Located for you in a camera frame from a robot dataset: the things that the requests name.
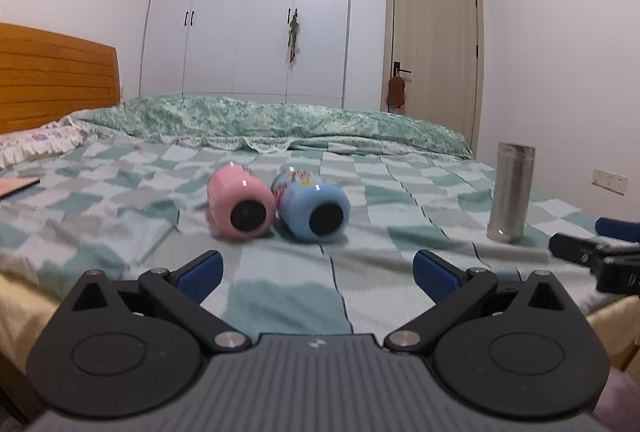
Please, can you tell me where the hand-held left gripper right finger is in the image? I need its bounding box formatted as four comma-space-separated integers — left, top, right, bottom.
382, 249, 584, 355

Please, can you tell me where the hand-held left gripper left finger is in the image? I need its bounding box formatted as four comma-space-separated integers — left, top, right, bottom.
59, 250, 252, 355

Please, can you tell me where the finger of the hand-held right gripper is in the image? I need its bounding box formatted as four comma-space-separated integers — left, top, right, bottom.
549, 233, 607, 265
595, 216, 640, 243

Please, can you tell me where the pink bottle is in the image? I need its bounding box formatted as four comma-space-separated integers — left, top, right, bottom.
206, 163, 277, 241

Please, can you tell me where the blue bottle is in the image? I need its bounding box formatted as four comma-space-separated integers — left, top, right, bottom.
270, 165, 351, 244

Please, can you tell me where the stainless steel cup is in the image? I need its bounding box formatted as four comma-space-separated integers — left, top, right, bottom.
486, 142, 536, 243

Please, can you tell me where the green checkered blanket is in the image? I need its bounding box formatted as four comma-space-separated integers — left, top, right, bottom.
0, 138, 617, 349

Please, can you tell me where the green floral quilt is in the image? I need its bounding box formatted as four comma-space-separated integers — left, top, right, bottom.
59, 94, 474, 161

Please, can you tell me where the yellow mattress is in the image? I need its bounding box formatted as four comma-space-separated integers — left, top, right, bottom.
0, 274, 68, 395

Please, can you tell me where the pink notebook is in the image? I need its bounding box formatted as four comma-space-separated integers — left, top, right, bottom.
0, 178, 41, 201

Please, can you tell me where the floral pillow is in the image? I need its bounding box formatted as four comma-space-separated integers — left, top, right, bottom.
0, 121, 89, 171

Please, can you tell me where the beige wooden door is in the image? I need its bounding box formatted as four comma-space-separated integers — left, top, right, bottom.
385, 0, 485, 158

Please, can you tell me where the wooden headboard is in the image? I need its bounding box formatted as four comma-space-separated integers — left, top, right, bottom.
0, 22, 122, 135

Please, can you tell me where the green hanging ornament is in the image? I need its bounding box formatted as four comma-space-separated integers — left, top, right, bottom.
285, 8, 302, 65

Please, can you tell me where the white wardrobe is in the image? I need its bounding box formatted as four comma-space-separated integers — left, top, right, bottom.
138, 0, 356, 109

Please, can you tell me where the white wall socket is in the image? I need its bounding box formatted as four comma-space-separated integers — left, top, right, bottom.
591, 168, 629, 195

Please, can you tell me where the brown bag on handle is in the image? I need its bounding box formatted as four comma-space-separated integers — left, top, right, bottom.
385, 74, 407, 115

